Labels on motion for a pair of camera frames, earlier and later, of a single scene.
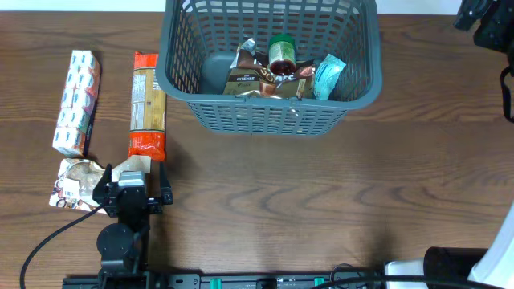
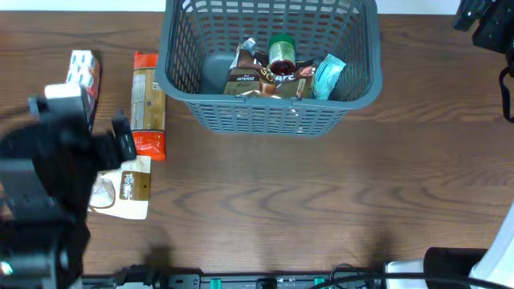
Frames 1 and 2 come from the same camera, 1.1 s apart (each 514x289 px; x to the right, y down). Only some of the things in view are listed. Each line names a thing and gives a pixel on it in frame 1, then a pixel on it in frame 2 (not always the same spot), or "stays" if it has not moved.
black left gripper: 152,202 to 107,148
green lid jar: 282,54 stays
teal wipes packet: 328,70 stays
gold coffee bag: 250,74 stays
